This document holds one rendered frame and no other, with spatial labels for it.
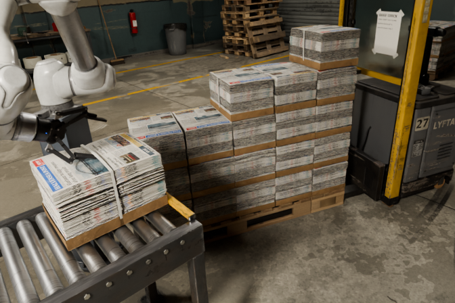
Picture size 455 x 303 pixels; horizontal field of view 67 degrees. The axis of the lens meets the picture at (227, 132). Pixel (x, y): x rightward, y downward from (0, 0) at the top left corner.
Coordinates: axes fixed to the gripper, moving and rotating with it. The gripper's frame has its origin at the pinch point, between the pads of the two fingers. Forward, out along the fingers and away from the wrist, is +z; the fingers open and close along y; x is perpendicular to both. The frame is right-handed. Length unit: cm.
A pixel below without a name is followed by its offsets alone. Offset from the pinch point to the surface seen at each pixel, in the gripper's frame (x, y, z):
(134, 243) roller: 24.0, 28.1, 11.3
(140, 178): 13.3, 8.9, 13.2
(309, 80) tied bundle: -11, -53, 125
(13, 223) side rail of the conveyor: -18.2, 41.1, -13.8
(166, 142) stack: -42, 6, 58
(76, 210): 13.0, 21.4, -6.0
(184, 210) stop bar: 23.0, 16.8, 29.0
